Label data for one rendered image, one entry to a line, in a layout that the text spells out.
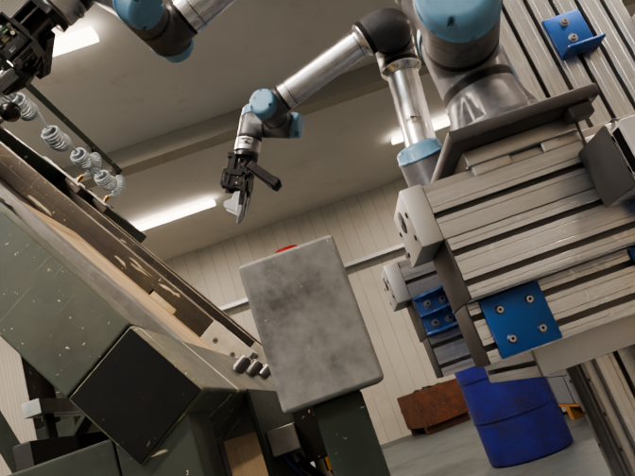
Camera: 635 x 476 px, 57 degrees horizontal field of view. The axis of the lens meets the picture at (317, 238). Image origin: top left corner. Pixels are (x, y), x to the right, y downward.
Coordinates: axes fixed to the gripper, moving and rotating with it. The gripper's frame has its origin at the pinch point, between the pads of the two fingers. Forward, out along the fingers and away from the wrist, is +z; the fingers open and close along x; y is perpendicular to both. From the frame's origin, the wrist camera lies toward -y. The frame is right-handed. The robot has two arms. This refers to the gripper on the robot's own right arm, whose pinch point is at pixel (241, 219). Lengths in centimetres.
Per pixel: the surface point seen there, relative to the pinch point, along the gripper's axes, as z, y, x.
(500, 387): 22, -134, -258
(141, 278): 23.2, 18.0, 17.7
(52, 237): 26, 15, 67
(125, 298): 34, 0, 67
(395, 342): -52, -89, -784
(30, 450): 57, 2, 80
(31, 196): 6, 52, 18
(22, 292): 38, 2, 92
